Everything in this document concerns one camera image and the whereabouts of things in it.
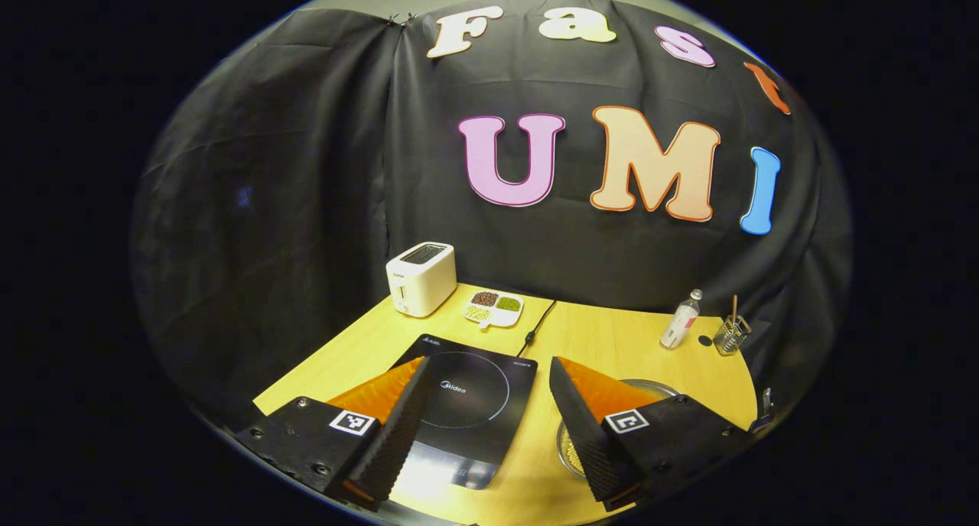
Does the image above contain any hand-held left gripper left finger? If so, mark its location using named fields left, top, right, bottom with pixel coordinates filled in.
left=233, top=356, right=433, bottom=511

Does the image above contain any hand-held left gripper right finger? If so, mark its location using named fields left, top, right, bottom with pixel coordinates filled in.
left=549, top=356, right=754, bottom=511

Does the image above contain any steel pot with beans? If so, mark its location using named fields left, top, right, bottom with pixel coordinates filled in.
left=557, top=378, right=681, bottom=479

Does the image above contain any black induction cooktop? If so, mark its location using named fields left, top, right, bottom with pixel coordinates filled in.
left=386, top=333, right=538, bottom=490

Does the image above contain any clear plastic bottle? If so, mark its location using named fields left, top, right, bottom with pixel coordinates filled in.
left=660, top=288, right=703, bottom=350

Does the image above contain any white toaster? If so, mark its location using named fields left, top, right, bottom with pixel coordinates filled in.
left=385, top=242, right=458, bottom=318

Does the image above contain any white divided bean dish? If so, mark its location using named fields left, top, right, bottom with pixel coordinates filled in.
left=463, top=289, right=525, bottom=331

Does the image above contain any black power cable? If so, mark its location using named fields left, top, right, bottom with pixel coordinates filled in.
left=517, top=300, right=557, bottom=359

